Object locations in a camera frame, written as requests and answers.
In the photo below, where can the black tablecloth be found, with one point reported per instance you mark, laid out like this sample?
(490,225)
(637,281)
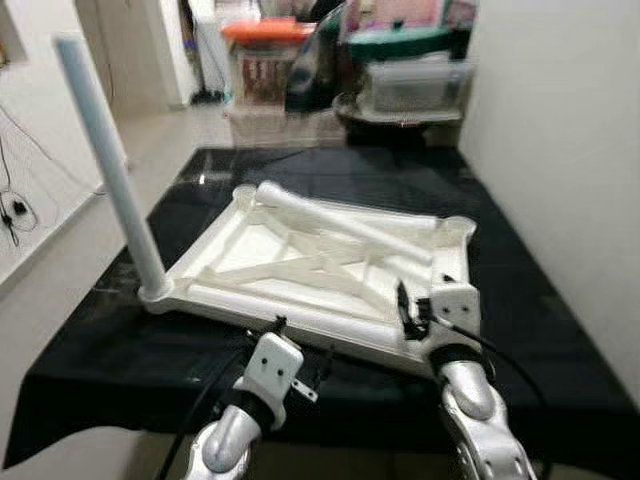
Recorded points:
(540,330)

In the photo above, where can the black power adapter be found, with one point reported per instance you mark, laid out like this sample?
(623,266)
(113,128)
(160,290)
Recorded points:
(18,208)

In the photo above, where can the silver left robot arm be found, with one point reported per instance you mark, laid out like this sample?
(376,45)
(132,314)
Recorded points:
(225,450)

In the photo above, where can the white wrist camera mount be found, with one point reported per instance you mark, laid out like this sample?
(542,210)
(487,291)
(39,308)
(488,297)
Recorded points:
(455,305)
(272,365)

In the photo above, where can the clear plastic storage container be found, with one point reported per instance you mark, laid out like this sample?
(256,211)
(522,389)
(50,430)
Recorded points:
(410,88)

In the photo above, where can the green pot lid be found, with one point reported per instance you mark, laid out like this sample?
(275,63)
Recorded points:
(400,42)

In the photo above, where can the mop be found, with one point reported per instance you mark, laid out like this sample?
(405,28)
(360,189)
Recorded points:
(205,97)

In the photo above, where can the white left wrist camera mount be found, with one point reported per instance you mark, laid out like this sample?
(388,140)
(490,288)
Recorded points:
(272,365)

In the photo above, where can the white plastic table top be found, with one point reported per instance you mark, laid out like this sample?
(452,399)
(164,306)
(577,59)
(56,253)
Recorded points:
(250,250)

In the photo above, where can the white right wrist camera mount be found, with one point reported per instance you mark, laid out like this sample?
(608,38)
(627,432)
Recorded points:
(455,305)

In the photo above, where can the black bag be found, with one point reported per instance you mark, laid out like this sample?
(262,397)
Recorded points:
(315,80)

